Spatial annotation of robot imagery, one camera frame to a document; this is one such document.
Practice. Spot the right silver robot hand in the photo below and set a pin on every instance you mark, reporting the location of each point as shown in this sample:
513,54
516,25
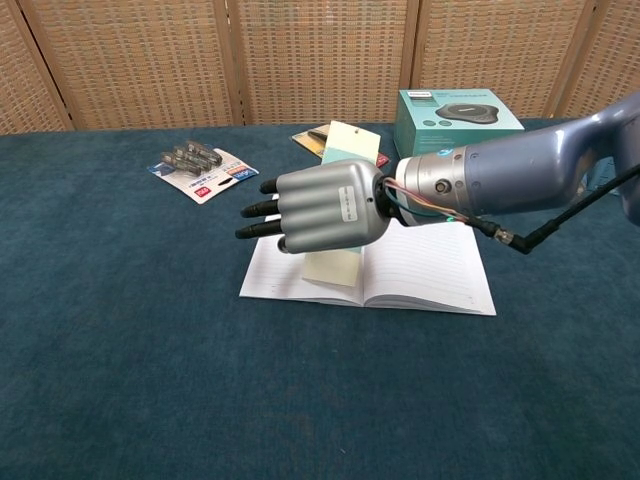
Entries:
325,205

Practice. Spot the light blue bookmark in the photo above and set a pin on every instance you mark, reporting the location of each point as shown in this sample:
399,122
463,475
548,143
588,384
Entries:
350,142

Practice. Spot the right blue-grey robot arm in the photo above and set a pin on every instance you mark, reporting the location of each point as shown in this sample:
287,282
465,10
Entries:
525,170

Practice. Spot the open white lined notebook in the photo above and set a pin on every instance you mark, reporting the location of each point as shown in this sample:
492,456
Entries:
425,270

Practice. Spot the yellow razor blister pack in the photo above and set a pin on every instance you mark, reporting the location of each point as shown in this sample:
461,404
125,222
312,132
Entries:
310,140

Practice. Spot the white blue clip blister pack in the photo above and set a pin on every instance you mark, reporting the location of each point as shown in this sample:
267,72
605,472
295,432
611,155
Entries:
205,172

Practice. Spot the woven wooden folding screen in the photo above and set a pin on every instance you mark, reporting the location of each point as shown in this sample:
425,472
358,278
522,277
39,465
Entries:
320,60

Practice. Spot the teal speaker box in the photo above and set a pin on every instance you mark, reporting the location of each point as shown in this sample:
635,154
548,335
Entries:
450,115

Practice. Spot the teal table cloth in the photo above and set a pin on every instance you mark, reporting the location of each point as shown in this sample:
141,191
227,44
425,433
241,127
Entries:
150,325

